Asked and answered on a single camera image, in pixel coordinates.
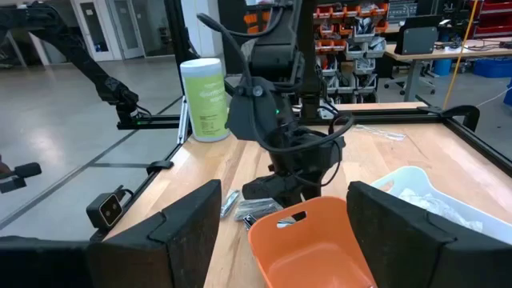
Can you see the small clear plastic bag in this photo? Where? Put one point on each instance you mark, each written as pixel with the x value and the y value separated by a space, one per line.
pixel 380 132

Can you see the blue round can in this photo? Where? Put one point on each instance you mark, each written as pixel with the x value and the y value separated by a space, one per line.
pixel 443 68

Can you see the green wipes canister white lid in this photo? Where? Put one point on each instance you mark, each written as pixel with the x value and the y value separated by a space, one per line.
pixel 206 100

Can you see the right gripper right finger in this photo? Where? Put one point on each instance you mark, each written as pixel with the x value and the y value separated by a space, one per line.
pixel 400 248

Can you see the grey monitor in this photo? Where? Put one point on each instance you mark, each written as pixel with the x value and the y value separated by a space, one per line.
pixel 416 40

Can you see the white glass double door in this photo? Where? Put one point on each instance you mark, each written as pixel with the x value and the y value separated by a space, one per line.
pixel 108 28

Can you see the person's hand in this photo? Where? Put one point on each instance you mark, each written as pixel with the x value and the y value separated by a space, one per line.
pixel 4 165

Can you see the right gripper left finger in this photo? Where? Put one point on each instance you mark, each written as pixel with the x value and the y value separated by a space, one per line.
pixel 176 248

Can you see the red drawer cabinet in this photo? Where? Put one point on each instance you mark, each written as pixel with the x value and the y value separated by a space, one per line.
pixel 494 18

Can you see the blue storage bin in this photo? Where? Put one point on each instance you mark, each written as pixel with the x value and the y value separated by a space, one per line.
pixel 492 68

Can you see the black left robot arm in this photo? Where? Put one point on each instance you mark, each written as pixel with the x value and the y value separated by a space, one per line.
pixel 256 112

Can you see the black table-level camera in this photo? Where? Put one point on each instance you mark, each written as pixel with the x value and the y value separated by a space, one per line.
pixel 106 210

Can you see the white plastic bin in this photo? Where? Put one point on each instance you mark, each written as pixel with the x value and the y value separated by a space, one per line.
pixel 472 200

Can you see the wooden desk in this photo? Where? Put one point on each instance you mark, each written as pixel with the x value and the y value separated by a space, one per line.
pixel 440 53

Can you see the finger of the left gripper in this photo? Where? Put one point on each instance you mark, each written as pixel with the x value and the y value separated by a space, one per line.
pixel 312 191
pixel 291 199

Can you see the shelving rack with bins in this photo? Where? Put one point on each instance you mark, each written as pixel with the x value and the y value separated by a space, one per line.
pixel 352 36

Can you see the orange plastic bin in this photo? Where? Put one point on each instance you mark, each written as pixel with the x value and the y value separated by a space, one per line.
pixel 312 248

